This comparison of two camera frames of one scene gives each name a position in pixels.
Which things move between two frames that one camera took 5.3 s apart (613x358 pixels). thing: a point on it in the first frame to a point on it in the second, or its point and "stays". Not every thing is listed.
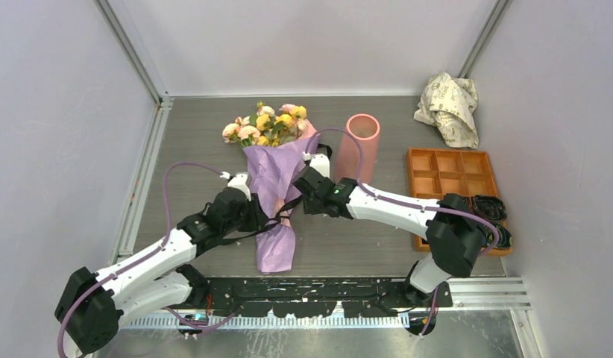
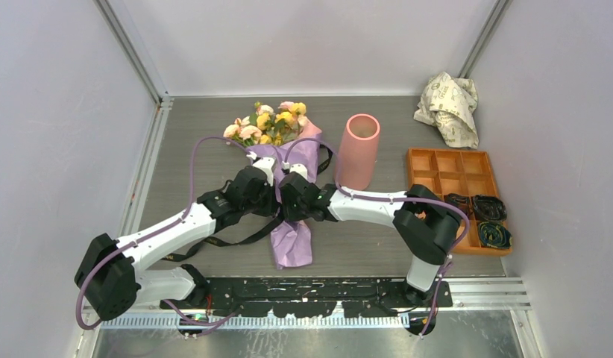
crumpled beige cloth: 449,104 stays
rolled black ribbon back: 491,208 stays
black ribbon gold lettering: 280,216 to 193,255
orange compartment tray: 433,172 stays
